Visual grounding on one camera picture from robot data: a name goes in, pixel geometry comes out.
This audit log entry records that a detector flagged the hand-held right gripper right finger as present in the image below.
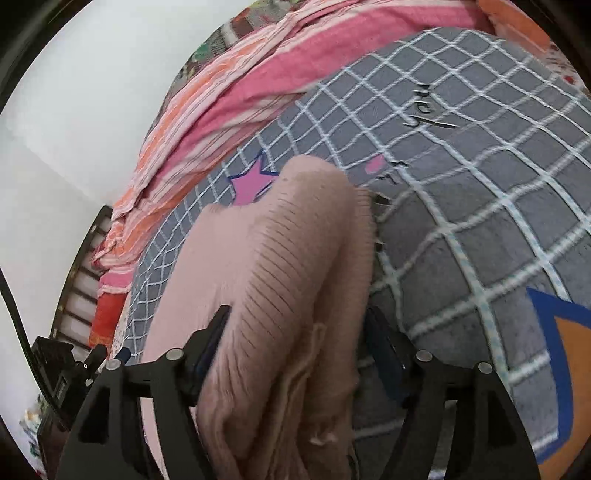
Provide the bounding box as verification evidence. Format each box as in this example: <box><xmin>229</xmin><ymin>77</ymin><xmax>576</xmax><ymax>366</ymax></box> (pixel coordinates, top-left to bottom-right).
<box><xmin>367</xmin><ymin>306</ymin><xmax>542</xmax><ymax>480</ymax></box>

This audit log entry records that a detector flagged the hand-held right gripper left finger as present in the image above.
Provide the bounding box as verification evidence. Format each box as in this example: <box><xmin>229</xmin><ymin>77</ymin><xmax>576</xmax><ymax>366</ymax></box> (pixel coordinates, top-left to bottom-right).
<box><xmin>55</xmin><ymin>305</ymin><xmax>232</xmax><ymax>480</ymax></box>

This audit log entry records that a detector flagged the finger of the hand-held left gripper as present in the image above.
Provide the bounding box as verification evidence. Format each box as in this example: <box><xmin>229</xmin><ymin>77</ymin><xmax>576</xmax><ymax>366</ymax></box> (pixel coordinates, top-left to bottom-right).
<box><xmin>83</xmin><ymin>344</ymin><xmax>132</xmax><ymax>377</ymax></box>

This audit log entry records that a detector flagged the pink knitted sweater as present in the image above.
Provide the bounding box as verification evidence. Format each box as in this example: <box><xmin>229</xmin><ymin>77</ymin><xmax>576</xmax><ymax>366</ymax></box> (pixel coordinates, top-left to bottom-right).
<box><xmin>139</xmin><ymin>154</ymin><xmax>377</xmax><ymax>480</ymax></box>

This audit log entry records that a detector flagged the red cloth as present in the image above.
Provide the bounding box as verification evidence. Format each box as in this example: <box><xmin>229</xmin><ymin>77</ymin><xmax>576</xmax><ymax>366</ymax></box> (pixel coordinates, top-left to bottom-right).
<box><xmin>89</xmin><ymin>290</ymin><xmax>129</xmax><ymax>348</ymax></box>

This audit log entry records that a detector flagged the grey checked blanket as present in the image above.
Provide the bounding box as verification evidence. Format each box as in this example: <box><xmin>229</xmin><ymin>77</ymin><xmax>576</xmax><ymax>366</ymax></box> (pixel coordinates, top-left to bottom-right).
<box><xmin>122</xmin><ymin>25</ymin><xmax>591</xmax><ymax>480</ymax></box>

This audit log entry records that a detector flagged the pink orange striped quilt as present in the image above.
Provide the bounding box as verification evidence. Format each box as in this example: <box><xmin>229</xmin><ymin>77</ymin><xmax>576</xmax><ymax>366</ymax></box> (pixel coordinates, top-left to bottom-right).
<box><xmin>92</xmin><ymin>0</ymin><xmax>509</xmax><ymax>294</ymax></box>

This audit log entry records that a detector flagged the patchwork patterned cloth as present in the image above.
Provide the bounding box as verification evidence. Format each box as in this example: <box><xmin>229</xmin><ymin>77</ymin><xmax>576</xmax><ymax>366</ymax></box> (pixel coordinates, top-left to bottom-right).
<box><xmin>166</xmin><ymin>14</ymin><xmax>278</xmax><ymax>104</ymax></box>

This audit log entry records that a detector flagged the black cable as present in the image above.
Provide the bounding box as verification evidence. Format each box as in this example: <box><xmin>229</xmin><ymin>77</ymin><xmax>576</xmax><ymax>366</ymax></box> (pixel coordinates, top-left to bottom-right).
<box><xmin>0</xmin><ymin>272</ymin><xmax>51</xmax><ymax>398</ymax></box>

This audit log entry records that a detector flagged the brown wooden bed frame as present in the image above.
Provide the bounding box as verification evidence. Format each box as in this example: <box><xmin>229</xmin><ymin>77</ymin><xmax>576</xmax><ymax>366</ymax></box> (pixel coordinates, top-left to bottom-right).
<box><xmin>50</xmin><ymin>205</ymin><xmax>116</xmax><ymax>352</ymax></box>

